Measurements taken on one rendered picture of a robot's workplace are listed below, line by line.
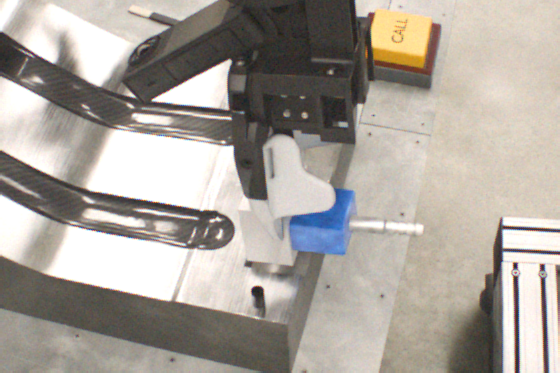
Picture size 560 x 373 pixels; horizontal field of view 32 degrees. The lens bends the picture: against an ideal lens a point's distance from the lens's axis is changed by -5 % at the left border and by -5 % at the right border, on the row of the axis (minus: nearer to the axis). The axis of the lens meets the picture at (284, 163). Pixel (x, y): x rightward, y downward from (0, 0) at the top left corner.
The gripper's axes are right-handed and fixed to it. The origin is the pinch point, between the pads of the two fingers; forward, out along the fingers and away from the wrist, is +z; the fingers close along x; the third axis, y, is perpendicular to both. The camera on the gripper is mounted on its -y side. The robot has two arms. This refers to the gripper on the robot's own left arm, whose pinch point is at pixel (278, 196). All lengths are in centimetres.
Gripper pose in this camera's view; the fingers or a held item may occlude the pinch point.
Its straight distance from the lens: 74.3
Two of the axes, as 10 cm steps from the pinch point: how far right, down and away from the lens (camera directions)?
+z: 1.2, 7.5, 6.5
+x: 2.5, -6.6, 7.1
